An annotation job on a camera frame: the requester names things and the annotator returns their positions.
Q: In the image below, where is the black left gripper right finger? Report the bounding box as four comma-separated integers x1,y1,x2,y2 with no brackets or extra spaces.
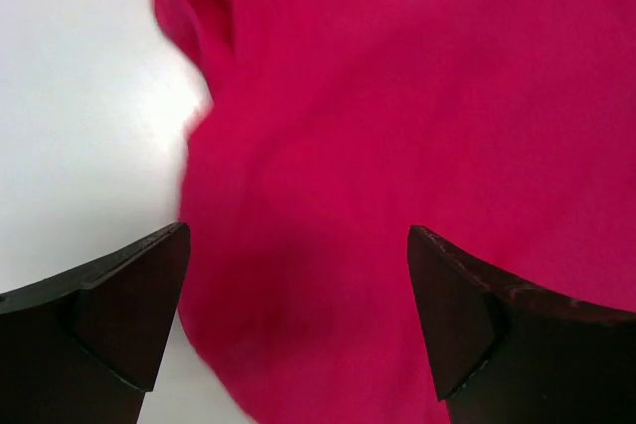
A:
407,226,635,424

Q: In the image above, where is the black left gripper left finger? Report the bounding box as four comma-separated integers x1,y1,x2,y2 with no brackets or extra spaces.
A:
1,222,191,424

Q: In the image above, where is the red t shirt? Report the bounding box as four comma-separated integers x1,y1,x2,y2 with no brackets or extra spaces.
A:
154,0,635,423

